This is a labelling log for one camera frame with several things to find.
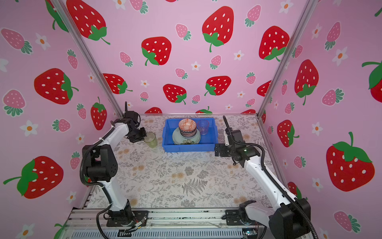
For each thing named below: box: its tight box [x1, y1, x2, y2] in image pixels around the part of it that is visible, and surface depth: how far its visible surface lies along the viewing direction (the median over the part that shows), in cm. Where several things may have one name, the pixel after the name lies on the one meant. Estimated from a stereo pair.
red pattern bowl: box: [178, 118, 197, 133], surface depth 100 cm
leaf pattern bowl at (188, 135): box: [179, 128, 198, 138], surface depth 97 cm
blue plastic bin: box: [162, 117, 219, 152], surface depth 103 cm
